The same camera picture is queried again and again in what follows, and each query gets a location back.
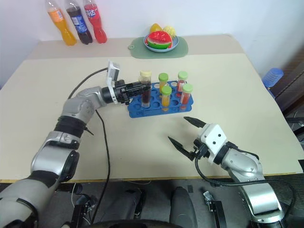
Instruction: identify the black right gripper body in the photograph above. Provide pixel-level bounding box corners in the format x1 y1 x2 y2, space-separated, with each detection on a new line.
191 138 211 160

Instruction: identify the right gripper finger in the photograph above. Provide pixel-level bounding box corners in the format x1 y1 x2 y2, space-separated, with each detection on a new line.
167 135 195 160
183 116 206 129

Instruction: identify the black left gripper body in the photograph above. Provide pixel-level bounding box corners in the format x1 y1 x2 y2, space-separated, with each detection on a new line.
114 80 132 105

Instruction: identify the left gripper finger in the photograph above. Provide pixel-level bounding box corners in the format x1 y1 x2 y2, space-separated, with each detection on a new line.
127 86 152 98
125 81 143 91

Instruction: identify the dark liquid tube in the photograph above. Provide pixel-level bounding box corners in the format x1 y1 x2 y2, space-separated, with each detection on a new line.
139 70 153 109

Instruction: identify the blue test tube rack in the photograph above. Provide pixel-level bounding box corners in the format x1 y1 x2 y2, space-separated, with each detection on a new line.
127 81 194 119

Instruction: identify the orange liquid tube, green cap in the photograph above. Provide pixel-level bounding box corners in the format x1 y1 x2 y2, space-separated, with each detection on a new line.
158 73 169 96
161 85 172 113

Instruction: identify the red liquid tube, green cap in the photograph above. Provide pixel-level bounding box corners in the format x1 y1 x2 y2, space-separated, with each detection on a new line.
176 71 189 92
180 83 194 112

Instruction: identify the toy watermelon slice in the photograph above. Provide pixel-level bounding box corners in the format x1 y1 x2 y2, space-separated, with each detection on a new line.
146 30 173 49

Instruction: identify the green cutting mat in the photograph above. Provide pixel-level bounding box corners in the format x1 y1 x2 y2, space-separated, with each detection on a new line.
128 36 189 59

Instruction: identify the light blue plate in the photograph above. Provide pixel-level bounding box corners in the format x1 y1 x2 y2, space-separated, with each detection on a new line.
143 35 181 53

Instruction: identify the dark rounded grey shape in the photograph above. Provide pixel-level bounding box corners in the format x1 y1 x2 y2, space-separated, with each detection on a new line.
104 187 146 225
170 186 198 228

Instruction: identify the orange yellow toy mango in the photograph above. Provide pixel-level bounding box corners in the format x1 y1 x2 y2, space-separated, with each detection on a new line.
149 23 163 34

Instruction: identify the yellow toy pineapple piece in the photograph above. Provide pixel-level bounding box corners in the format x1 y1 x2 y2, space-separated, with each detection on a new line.
161 25 177 40

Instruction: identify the red soda bottle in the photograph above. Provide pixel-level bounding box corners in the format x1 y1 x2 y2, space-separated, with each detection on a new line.
83 0 108 44

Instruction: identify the cola bottle, blue label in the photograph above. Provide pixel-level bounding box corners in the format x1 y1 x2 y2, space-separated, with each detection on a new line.
64 0 94 45

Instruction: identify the orange soda bottle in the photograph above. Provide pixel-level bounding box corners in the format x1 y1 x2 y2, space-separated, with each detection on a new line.
45 0 78 47

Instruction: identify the black office chair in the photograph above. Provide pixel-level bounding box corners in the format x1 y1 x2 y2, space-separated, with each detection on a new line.
284 111 304 144

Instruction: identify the dark wooden cabinet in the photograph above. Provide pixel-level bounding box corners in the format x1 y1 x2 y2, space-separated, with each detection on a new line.
273 54 304 115

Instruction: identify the black mesh chair back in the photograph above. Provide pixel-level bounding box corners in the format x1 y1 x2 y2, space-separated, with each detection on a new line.
267 174 304 228

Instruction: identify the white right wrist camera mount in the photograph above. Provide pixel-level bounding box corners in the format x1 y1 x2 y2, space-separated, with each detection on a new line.
199 123 229 165

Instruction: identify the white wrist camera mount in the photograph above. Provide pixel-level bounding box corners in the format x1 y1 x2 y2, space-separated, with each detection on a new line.
199 123 229 165
105 60 121 105

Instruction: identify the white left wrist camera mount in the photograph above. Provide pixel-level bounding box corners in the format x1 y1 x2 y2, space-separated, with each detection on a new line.
105 60 121 105

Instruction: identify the black metal bracket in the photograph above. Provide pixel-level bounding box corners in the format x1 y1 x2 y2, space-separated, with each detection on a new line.
202 190 227 228
70 194 98 224

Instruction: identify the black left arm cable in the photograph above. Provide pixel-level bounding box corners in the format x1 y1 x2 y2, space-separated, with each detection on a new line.
67 67 112 224

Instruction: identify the thin white cable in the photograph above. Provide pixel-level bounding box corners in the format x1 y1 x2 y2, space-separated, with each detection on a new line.
70 182 80 203

